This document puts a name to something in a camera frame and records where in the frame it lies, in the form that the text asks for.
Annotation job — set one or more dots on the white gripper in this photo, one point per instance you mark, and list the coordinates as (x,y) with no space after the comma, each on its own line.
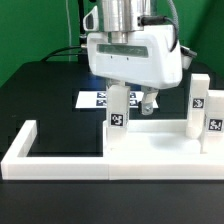
(127,43)

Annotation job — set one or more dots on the white desk top tray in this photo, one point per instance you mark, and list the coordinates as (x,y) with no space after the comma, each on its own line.
(155,141)

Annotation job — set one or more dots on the fiducial marker plate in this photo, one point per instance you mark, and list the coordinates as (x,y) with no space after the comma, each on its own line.
(97,99)

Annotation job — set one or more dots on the white U-shaped fence frame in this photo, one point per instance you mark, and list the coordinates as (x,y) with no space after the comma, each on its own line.
(18,165)

